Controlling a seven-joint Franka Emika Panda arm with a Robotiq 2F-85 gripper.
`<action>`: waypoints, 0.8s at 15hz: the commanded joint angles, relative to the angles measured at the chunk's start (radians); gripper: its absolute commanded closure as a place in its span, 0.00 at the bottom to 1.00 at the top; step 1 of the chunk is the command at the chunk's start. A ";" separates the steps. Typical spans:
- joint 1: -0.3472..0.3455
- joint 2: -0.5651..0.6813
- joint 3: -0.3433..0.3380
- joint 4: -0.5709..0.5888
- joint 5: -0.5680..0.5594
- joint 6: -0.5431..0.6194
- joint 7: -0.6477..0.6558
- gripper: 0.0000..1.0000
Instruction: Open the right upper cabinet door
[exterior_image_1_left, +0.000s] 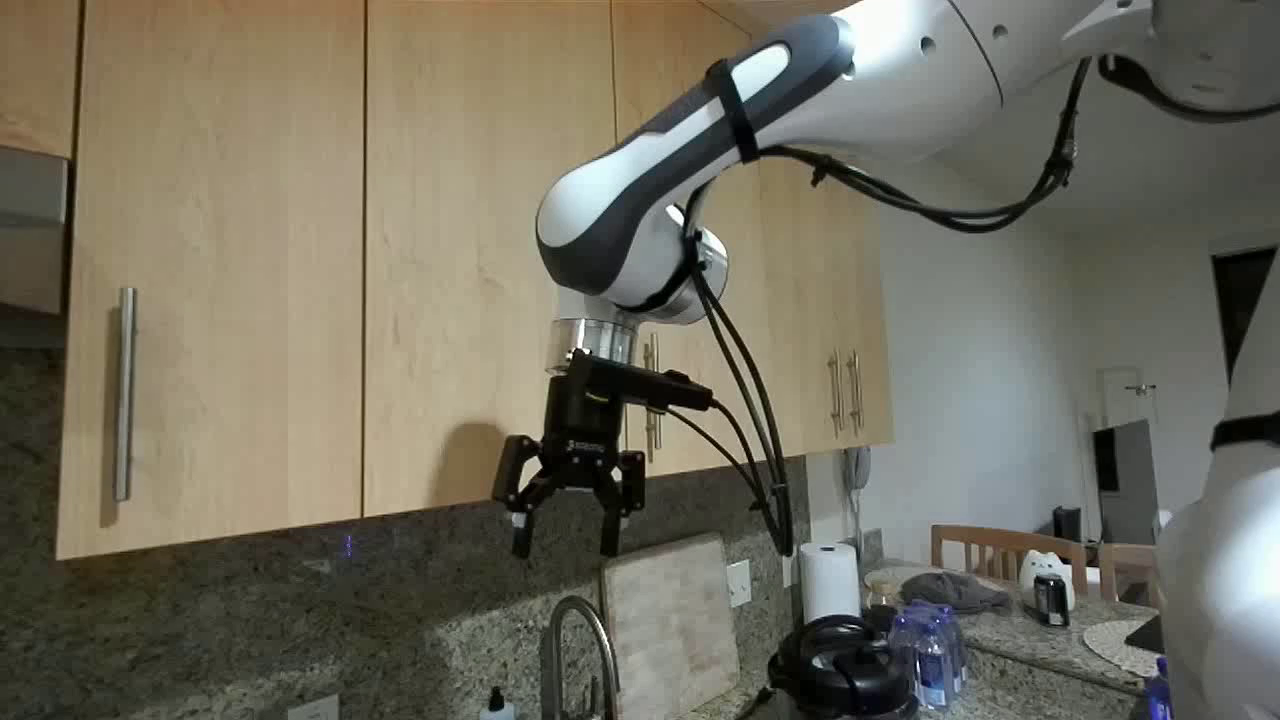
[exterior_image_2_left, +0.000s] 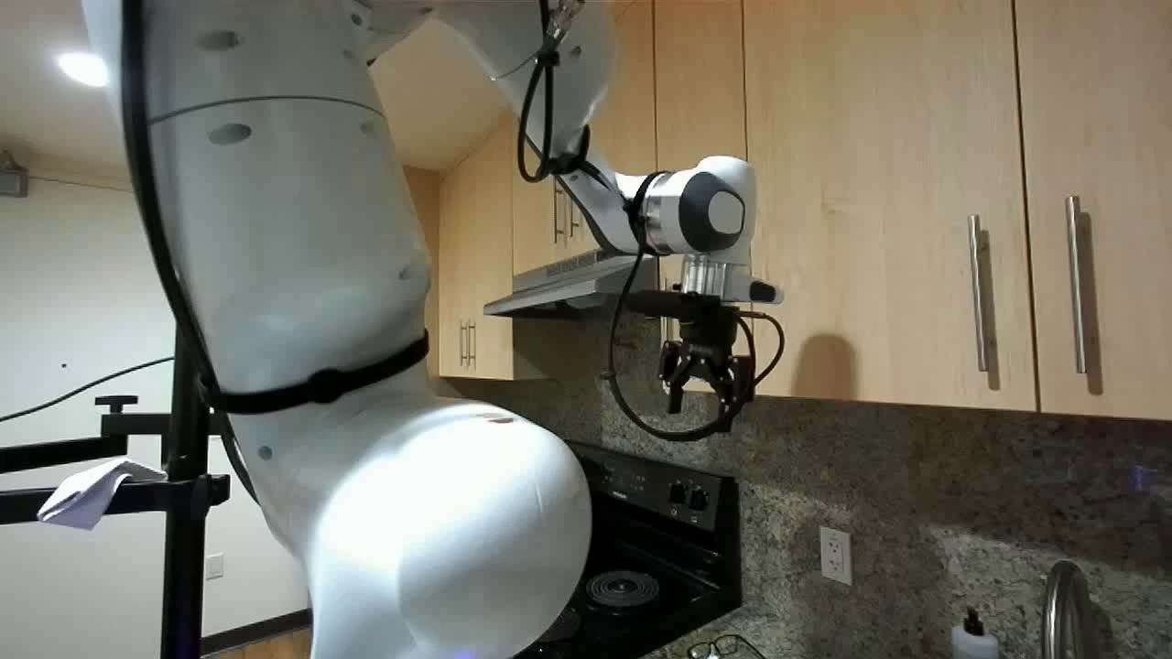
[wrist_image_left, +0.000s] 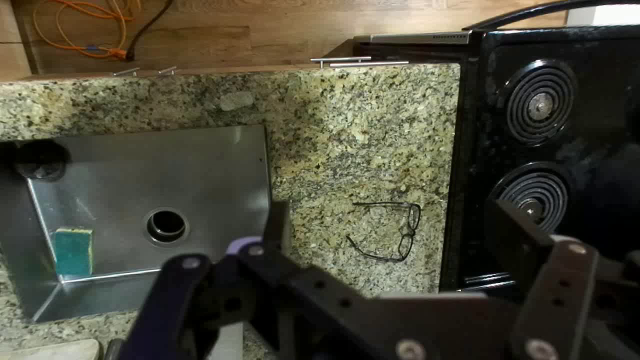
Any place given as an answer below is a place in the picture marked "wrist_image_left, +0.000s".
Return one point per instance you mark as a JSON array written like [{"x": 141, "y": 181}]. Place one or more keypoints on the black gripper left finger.
[{"x": 193, "y": 297}]

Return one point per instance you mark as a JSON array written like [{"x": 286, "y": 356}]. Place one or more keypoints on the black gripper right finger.
[{"x": 577, "y": 304}]

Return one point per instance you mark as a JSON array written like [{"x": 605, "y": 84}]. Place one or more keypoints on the green sponge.
[{"x": 73, "y": 252}]

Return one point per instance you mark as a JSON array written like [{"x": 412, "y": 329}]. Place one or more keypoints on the stainless steel sink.
[{"x": 144, "y": 196}]

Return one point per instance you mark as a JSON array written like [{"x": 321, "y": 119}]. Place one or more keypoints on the black electric stove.
[{"x": 548, "y": 122}]

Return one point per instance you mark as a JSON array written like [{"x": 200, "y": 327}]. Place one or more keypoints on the black eyeglasses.
[{"x": 386, "y": 230}]

